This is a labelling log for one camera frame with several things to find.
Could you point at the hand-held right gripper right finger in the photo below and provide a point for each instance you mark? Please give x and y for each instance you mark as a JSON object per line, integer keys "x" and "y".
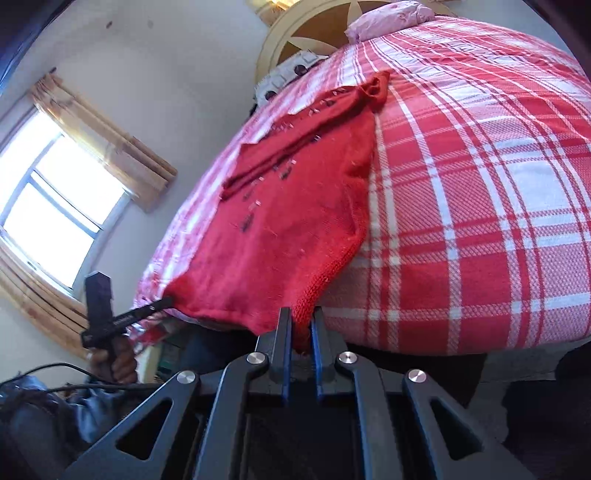
{"x": 318, "y": 350}

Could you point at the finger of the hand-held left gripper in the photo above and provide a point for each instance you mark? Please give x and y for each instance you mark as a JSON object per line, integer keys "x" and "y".
{"x": 143, "y": 311}

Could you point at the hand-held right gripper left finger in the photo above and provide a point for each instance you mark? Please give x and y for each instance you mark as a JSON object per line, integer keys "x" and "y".
{"x": 284, "y": 350}

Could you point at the red knitted sweater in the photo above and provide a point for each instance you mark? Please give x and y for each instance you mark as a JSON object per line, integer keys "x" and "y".
{"x": 286, "y": 207}

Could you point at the person's left forearm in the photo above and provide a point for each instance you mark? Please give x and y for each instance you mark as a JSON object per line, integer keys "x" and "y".
{"x": 83, "y": 415}

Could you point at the person's left hand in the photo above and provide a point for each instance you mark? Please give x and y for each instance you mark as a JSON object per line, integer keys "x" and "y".
{"x": 117, "y": 364}

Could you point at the beige patterned curtain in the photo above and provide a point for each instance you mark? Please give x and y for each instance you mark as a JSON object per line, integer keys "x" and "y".
{"x": 115, "y": 143}
{"x": 37, "y": 300}
{"x": 279, "y": 2}

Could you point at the side window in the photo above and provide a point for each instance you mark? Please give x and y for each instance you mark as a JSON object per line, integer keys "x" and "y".
{"x": 55, "y": 194}

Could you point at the red plaid bed blanket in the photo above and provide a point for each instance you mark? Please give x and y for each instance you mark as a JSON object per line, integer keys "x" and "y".
{"x": 461, "y": 207}

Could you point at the grey patterned pillow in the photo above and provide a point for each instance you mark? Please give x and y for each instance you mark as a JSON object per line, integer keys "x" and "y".
{"x": 286, "y": 74}

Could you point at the cream wooden headboard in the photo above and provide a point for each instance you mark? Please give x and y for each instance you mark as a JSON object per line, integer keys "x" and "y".
{"x": 272, "y": 46}

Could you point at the pink pillow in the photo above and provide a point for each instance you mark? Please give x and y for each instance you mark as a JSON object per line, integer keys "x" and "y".
{"x": 388, "y": 18}

